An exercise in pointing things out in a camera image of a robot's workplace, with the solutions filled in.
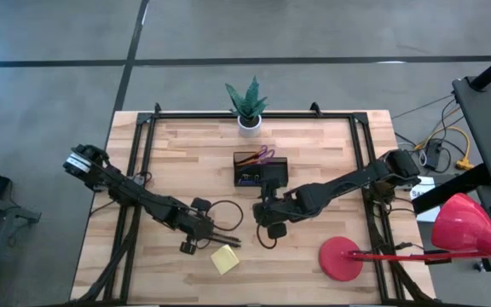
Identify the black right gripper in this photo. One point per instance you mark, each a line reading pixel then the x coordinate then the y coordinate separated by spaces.
pixel 284 209

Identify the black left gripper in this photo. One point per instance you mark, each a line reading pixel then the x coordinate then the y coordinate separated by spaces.
pixel 194 226

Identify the black pen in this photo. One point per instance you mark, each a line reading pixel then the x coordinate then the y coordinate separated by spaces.
pixel 239 246

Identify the yellow sticky note pad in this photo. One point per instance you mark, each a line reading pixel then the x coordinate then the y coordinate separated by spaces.
pixel 225 260

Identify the black binder clip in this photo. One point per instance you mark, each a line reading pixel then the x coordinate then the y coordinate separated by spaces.
pixel 243 180

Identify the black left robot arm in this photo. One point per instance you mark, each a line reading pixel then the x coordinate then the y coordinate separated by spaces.
pixel 117 187

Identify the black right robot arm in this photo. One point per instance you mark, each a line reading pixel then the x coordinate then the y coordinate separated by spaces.
pixel 348 181

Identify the black mesh desk organizer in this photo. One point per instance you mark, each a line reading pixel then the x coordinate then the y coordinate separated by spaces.
pixel 277 172

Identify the white plant pot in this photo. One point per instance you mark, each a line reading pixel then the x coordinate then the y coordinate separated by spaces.
pixel 249 130

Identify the red desk lamp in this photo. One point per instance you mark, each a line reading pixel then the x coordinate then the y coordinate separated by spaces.
pixel 339 260

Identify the green spiky plant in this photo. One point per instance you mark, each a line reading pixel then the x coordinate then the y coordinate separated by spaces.
pixel 247 100

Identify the white paper sheet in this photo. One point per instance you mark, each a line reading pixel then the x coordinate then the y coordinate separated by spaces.
pixel 428 190

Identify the black power adapter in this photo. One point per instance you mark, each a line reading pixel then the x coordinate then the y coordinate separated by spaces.
pixel 433 153

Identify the black diagonal beam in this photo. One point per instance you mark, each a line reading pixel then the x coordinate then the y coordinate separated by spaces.
pixel 450 189

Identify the black aluminium table frame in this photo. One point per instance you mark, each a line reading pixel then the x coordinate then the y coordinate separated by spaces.
pixel 271 115

